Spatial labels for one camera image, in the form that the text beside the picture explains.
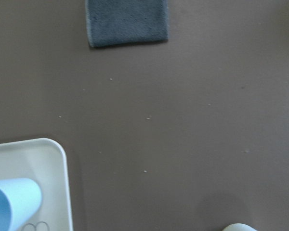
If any pale yellow plastic cup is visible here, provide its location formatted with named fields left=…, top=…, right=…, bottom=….
left=223, top=223, right=257, bottom=231

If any blue plastic cup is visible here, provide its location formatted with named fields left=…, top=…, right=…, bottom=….
left=0, top=178, right=42, bottom=231

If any grey folded cloth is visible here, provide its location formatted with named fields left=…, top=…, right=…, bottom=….
left=85, top=0, right=169, bottom=48

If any cream rabbit serving tray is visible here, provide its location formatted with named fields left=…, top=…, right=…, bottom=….
left=0, top=138, right=74, bottom=231

